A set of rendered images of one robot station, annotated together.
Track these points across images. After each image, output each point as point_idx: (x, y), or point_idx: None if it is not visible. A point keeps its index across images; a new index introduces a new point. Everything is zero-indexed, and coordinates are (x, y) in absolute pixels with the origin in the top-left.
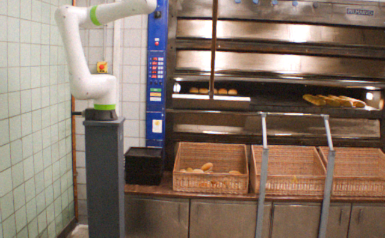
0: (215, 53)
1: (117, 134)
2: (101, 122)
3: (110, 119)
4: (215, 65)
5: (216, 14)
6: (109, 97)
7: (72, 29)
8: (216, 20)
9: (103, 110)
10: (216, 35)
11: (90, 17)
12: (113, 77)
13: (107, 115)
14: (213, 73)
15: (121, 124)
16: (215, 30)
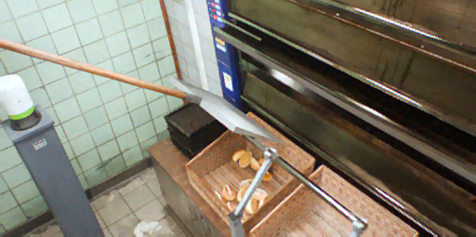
0: (107, 76)
1: (19, 149)
2: (6, 131)
3: (16, 129)
4: (133, 84)
5: (19, 52)
6: (6, 108)
7: None
8: (31, 56)
9: (9, 118)
10: (67, 65)
11: None
12: (6, 87)
13: (14, 125)
14: (146, 88)
15: (28, 136)
16: (54, 62)
